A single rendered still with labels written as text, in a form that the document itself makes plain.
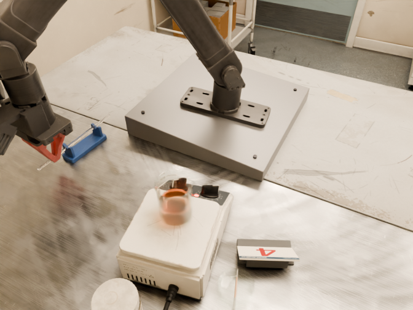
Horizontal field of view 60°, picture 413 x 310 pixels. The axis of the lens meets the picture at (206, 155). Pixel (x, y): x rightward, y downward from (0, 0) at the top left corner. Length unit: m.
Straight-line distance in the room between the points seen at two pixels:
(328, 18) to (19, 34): 3.06
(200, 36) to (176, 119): 0.20
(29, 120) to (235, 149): 0.38
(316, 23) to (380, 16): 0.50
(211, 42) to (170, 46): 0.52
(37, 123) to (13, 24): 0.17
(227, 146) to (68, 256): 0.36
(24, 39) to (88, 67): 0.54
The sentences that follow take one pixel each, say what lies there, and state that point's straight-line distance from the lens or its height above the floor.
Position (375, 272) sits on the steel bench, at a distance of 0.65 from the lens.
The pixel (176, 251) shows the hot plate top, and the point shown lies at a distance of 0.51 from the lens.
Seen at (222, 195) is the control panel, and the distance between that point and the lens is 0.63.
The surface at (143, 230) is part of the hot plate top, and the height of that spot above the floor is 0.99.
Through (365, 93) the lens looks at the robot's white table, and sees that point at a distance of 1.04.
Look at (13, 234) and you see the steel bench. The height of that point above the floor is 0.90.
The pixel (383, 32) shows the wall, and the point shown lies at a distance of 3.46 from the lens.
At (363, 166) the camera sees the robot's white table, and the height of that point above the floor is 0.90.
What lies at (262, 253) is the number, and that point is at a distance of 0.59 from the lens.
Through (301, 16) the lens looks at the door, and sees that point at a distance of 3.51.
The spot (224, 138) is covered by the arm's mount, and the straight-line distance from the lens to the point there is 0.75.
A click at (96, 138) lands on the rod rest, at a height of 0.91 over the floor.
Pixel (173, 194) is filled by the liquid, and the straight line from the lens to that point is 0.53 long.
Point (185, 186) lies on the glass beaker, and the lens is 0.52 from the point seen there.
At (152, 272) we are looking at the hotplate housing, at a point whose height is 0.96.
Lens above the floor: 1.42
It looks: 43 degrees down
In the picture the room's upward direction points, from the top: straight up
